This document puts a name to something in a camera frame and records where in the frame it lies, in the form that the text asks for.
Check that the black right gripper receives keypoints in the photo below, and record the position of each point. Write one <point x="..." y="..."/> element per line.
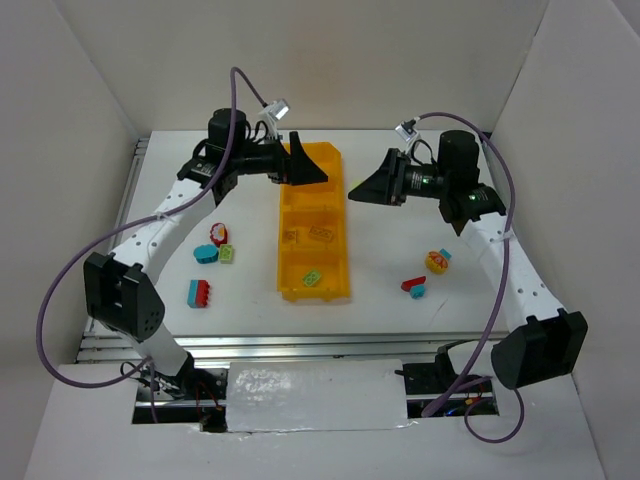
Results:
<point x="395" y="177"/>

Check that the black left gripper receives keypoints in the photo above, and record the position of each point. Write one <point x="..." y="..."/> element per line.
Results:
<point x="285" y="163"/>

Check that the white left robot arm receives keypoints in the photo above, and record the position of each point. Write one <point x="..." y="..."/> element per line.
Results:
<point x="120" y="286"/>

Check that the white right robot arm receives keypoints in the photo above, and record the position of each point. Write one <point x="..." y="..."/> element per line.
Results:
<point x="544" y="339"/>

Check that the yellow divided plastic bin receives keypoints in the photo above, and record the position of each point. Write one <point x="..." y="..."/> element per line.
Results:
<point x="322" y="205"/>

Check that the yellow round orange-print lego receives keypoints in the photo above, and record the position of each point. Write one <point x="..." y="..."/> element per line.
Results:
<point x="436" y="262"/>

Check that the red curved lego brick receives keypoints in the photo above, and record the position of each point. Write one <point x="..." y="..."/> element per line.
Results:
<point x="407" y="285"/>

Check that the lime green lego in bin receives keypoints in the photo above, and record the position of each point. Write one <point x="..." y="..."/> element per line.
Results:
<point x="311" y="278"/>

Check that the red flower lego brick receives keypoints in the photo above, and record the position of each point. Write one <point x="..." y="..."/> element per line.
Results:
<point x="218" y="234"/>

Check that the teal small lego brick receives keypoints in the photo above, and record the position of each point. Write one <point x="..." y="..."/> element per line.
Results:
<point x="417" y="291"/>

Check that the lime green lego brick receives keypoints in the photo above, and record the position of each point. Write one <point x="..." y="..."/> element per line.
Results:
<point x="226" y="253"/>

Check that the teal rounded lego brick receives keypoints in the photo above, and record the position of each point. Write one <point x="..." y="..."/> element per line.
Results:
<point x="205" y="254"/>

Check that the red studded lego brick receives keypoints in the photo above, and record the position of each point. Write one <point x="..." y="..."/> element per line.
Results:
<point x="202" y="294"/>

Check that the teal rectangular lego brick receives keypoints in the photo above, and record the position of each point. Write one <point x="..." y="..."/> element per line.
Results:
<point x="192" y="297"/>

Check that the white foil covered panel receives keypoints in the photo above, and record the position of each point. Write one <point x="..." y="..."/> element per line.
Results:
<point x="337" y="395"/>

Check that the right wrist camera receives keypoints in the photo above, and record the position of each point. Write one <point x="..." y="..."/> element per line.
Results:
<point x="406" y="130"/>

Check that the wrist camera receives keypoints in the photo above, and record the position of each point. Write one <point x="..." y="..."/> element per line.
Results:
<point x="406" y="130"/>
<point x="271" y="114"/>

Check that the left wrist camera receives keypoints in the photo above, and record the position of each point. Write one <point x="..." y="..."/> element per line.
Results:
<point x="271" y="114"/>

